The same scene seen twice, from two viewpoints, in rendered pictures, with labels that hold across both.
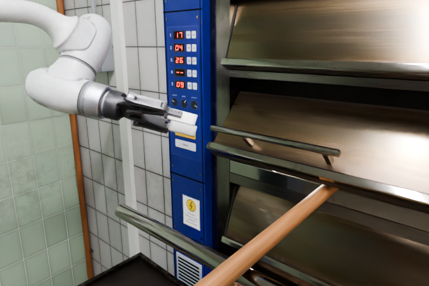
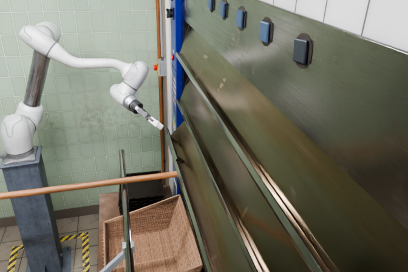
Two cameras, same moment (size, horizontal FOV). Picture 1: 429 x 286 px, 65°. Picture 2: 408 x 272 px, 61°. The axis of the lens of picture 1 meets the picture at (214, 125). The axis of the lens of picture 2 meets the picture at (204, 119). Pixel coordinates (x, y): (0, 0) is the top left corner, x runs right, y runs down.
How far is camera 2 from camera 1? 140 cm
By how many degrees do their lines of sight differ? 35
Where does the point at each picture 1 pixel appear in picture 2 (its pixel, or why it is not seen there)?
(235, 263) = (115, 180)
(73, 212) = (157, 138)
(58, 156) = (151, 108)
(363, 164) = (187, 167)
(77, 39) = (128, 76)
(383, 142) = (197, 162)
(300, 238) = not seen: hidden behind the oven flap
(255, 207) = not seen: hidden behind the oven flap
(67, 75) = (121, 91)
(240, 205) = not seen: hidden behind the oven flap
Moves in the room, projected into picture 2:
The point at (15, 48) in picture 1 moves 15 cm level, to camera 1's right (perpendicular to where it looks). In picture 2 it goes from (133, 51) to (148, 55)
